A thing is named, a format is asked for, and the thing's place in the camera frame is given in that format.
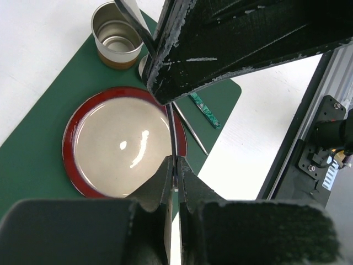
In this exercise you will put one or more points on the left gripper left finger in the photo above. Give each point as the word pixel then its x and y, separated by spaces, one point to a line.
pixel 134 230

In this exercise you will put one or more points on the steel cup brown base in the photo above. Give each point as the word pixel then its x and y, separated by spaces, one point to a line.
pixel 118 44

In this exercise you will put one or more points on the right white cable duct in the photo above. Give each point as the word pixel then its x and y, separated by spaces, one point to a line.
pixel 330 174

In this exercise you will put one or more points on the dark green placemat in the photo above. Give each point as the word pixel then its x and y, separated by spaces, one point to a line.
pixel 31 157

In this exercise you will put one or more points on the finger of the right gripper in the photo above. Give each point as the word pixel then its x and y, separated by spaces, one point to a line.
pixel 199 43

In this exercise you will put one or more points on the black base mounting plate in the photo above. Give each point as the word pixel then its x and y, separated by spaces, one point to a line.
pixel 300 165

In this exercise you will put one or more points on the black knife green handle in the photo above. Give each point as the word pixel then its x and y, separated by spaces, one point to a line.
pixel 205 110

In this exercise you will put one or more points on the red rimmed beige plate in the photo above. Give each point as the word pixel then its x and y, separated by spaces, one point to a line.
pixel 114 142

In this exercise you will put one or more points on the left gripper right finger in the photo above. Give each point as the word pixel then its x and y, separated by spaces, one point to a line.
pixel 218 231

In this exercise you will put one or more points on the front aluminium rail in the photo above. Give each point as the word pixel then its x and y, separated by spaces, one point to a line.
pixel 333 76

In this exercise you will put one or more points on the silver fork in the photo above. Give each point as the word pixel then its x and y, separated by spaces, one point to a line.
pixel 145 35

